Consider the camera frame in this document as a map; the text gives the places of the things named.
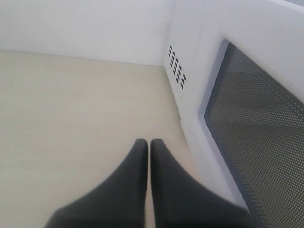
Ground white Midea microwave oven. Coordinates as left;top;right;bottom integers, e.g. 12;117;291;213
163;0;224;124

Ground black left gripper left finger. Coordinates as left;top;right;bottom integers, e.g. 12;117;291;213
46;139;148;228

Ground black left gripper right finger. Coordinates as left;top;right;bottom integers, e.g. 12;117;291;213
150;139;256;228

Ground white microwave door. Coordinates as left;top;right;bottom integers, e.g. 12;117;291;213
185;0;304;228

